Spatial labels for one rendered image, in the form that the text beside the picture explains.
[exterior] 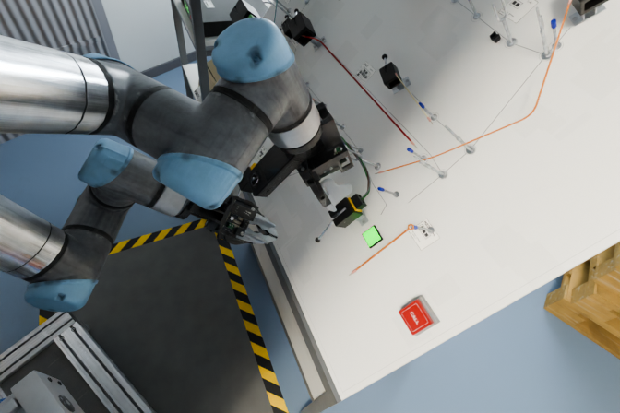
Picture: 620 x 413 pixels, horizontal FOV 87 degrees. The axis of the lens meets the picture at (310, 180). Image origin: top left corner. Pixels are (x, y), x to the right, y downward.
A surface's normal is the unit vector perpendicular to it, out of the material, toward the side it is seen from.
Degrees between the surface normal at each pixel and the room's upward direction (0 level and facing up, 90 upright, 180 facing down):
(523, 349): 0
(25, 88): 74
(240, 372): 0
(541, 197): 54
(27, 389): 0
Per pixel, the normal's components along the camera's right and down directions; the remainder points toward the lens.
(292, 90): 0.82, 0.36
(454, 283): -0.64, -0.18
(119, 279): 0.14, -0.64
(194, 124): -0.07, -0.37
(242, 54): -0.29, -0.44
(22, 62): 0.89, -0.33
